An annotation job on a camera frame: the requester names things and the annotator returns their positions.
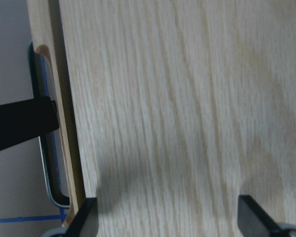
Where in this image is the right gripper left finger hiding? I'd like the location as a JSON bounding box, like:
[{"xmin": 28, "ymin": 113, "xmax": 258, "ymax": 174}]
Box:
[{"xmin": 43, "ymin": 197, "xmax": 99, "ymax": 237}]

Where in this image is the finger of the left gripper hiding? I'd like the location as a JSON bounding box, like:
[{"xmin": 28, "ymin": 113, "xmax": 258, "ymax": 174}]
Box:
[{"xmin": 0, "ymin": 97, "xmax": 59, "ymax": 151}]

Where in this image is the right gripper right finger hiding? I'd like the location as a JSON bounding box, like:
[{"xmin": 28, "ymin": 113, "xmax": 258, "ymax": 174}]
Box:
[{"xmin": 237, "ymin": 195, "xmax": 296, "ymax": 237}]

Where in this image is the wooden drawer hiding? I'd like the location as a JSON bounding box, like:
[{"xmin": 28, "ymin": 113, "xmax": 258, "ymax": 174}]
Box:
[{"xmin": 26, "ymin": 0, "xmax": 80, "ymax": 228}]

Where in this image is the black metal drawer handle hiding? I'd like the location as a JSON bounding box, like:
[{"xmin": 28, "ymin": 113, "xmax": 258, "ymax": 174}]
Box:
[{"xmin": 27, "ymin": 41, "xmax": 70, "ymax": 209}]

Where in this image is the light wooden drawer cabinet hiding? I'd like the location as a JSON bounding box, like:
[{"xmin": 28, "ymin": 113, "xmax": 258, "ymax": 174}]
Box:
[{"xmin": 59, "ymin": 0, "xmax": 296, "ymax": 237}]

